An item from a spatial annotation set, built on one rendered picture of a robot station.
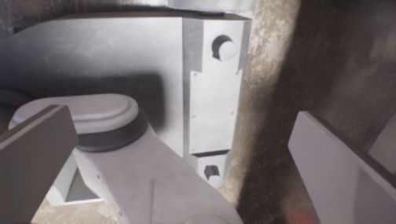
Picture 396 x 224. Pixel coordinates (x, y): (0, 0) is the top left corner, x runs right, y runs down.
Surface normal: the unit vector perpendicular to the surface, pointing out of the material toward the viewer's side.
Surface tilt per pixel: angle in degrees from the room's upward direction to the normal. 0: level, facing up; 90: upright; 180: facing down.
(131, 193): 90
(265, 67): 0
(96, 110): 90
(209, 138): 0
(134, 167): 90
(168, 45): 0
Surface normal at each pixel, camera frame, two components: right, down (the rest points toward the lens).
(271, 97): 0.20, 0.51
